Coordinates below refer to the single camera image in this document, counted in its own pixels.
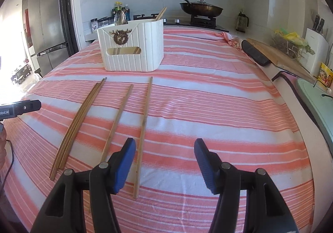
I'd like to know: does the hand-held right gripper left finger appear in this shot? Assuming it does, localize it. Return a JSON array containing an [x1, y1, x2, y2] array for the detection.
[[31, 138, 137, 233]]

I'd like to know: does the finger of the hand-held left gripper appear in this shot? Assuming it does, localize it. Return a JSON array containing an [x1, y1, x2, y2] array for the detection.
[[14, 100, 42, 117]]

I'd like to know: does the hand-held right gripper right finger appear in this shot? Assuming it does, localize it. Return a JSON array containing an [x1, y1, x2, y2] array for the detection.
[[194, 138, 299, 233]]

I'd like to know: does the bundle of wooden chopsticks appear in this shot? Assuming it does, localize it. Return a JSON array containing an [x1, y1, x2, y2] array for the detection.
[[49, 82, 100, 180]]

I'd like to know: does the cream ribbed utensil holder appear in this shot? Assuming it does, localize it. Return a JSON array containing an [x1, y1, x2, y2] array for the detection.
[[97, 18, 164, 72]]

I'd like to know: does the large steel spoon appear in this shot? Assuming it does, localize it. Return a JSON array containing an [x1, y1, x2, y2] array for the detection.
[[114, 10, 127, 26]]

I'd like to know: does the dark wooden table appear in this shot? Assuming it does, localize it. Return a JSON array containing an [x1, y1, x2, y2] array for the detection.
[[12, 65, 32, 85]]

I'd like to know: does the pink striped tablecloth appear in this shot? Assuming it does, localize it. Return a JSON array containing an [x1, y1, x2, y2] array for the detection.
[[0, 26, 323, 233]]

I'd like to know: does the red hanging cloth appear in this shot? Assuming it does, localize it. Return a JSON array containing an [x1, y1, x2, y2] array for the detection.
[[25, 9, 33, 48]]

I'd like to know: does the grey refrigerator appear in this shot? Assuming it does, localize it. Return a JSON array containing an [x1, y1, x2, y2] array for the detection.
[[27, 0, 70, 77]]

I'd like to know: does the black oblong case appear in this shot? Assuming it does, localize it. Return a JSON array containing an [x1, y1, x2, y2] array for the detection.
[[241, 40, 272, 67]]

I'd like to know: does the wooden cutting board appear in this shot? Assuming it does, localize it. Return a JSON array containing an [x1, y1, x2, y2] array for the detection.
[[246, 38, 316, 84]]

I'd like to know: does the black gas cooktop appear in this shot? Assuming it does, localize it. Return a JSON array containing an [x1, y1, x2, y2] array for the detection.
[[133, 14, 229, 32]]

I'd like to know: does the glass french press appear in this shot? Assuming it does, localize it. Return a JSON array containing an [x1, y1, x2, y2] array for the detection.
[[236, 11, 250, 33]]

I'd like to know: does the yellow food packet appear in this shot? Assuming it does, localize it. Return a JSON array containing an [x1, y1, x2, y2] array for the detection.
[[317, 63, 333, 92]]

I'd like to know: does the yellow plastic bag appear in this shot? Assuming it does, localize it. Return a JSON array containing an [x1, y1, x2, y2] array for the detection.
[[275, 30, 309, 47]]

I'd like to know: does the dark wok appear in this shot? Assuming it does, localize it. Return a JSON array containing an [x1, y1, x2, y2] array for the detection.
[[170, 0, 224, 18]]

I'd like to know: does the white knife block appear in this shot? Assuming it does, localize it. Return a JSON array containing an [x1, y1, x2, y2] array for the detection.
[[303, 27, 330, 74]]

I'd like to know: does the glass wok lid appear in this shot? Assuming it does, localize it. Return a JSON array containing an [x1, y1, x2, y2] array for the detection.
[[188, 0, 213, 7]]

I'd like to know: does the black cable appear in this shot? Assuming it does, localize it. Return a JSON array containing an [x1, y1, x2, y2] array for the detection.
[[0, 139, 14, 198]]

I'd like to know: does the black door frame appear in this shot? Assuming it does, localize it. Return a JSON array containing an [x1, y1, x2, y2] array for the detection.
[[58, 0, 79, 57]]

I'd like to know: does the black curved cord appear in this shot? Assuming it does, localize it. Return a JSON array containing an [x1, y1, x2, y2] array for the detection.
[[272, 71, 331, 153]]

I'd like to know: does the wire basket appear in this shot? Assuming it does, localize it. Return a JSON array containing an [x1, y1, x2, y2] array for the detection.
[[271, 32, 316, 62]]

